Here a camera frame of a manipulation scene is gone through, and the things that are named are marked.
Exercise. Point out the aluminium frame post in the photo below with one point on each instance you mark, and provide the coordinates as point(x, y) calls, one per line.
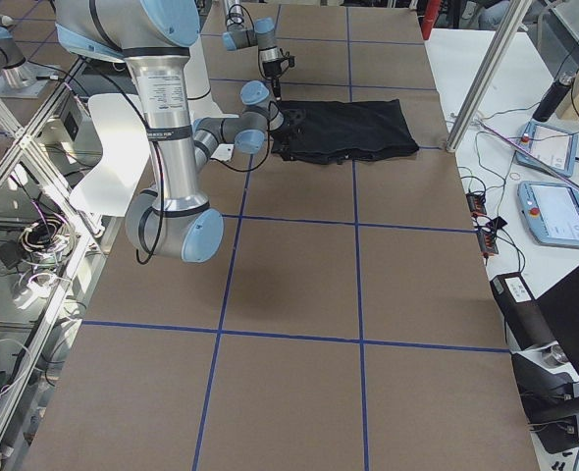
point(489, 66)

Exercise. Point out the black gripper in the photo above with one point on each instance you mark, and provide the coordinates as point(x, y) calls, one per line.
point(287, 129)
point(270, 70)

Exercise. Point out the black power strip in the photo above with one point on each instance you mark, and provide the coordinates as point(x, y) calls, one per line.
point(483, 224)

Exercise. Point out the far teach pendant tablet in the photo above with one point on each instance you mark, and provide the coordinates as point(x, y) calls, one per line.
point(549, 145)

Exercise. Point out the teach pendant tablet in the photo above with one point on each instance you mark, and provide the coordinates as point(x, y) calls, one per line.
point(550, 212)
point(549, 145)

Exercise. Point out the black water bottle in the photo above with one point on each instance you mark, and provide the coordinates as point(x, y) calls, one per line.
point(554, 95)

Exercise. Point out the white chair seat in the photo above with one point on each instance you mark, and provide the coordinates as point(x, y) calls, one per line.
point(108, 188)

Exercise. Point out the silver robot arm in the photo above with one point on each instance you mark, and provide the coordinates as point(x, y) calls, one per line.
point(156, 39)
point(244, 32)

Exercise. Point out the black printed t-shirt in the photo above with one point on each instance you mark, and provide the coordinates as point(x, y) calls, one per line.
point(334, 132)

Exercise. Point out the near teach pendant tablet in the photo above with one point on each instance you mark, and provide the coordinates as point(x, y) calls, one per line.
point(550, 212)

